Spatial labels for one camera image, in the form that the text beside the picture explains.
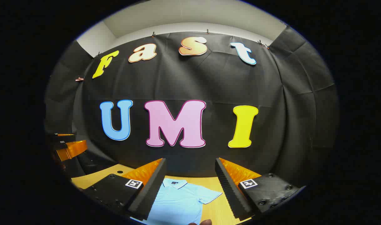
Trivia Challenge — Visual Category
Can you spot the light blue T-shirt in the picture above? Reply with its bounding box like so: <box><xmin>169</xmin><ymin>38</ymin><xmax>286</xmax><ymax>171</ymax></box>
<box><xmin>131</xmin><ymin>178</ymin><xmax>223</xmax><ymax>225</ymax></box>

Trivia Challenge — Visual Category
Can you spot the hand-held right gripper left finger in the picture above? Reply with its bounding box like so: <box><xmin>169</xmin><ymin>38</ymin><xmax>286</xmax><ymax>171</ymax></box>
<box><xmin>83</xmin><ymin>158</ymin><xmax>167</xmax><ymax>221</ymax></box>

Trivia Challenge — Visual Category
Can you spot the black backdrop cloth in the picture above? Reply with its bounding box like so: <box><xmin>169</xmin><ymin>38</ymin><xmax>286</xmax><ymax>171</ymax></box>
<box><xmin>44</xmin><ymin>27</ymin><xmax>339</xmax><ymax>188</ymax></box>

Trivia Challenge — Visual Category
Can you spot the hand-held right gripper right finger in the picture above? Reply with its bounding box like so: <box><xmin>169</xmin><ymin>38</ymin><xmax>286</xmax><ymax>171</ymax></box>
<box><xmin>215</xmin><ymin>158</ymin><xmax>306</xmax><ymax>221</ymax></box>

